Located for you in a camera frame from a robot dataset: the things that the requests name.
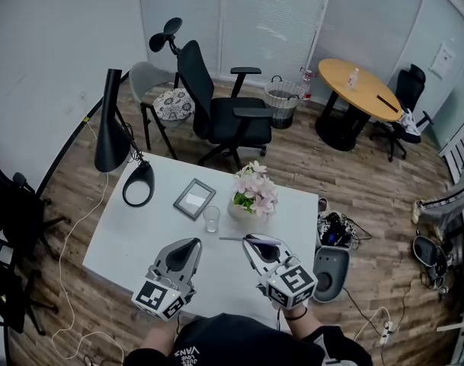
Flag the person's right forearm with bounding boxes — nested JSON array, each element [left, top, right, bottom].
[[283, 306, 325, 343]]

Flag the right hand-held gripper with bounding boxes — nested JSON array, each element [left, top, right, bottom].
[[242, 238, 318, 313]]

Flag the wicker basket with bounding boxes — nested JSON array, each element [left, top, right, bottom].
[[264, 75, 311, 130]]

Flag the white cloth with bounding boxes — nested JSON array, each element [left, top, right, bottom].
[[398, 108, 422, 136]]

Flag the floral seat cushion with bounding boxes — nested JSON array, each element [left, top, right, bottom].
[[152, 88, 195, 123]]

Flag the black desk lamp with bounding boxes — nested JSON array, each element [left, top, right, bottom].
[[94, 68, 155, 208]]

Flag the black wristband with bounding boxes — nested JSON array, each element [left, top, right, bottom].
[[283, 305, 309, 322]]

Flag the round wooden table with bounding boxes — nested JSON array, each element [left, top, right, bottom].
[[314, 58, 403, 153]]

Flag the white cable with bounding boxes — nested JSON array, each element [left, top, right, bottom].
[[50, 118, 126, 366]]

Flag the black office chair with headrest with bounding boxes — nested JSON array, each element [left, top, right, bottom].
[[149, 17, 274, 170]]

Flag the grey picture frame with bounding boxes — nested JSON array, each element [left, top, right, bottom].
[[172, 178, 217, 221]]

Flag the white power strip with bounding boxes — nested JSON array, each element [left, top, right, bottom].
[[379, 319, 395, 345]]

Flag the black round device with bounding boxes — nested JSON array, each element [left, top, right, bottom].
[[412, 234, 453, 284]]

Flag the white paper sheet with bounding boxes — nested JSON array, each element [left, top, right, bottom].
[[428, 43, 457, 80]]

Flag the bin of cables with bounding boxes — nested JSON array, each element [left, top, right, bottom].
[[316, 210, 373, 250]]

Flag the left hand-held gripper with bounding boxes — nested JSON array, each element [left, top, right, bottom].
[[131, 237, 203, 322]]

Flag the grey chair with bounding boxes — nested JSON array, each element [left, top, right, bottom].
[[128, 61, 197, 160]]

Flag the pink flowers in white pot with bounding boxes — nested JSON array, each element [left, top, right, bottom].
[[226, 160, 280, 229]]

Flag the dark flat bar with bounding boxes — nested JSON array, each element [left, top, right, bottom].
[[376, 94, 401, 114]]

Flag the person's left forearm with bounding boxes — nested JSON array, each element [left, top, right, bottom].
[[141, 317, 184, 358]]

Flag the person's black shirt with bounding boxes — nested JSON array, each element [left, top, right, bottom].
[[123, 313, 374, 366]]

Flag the white slatted rack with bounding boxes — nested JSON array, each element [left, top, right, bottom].
[[438, 125, 464, 185]]

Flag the clear glass cup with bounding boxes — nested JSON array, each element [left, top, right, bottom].
[[202, 205, 222, 233]]

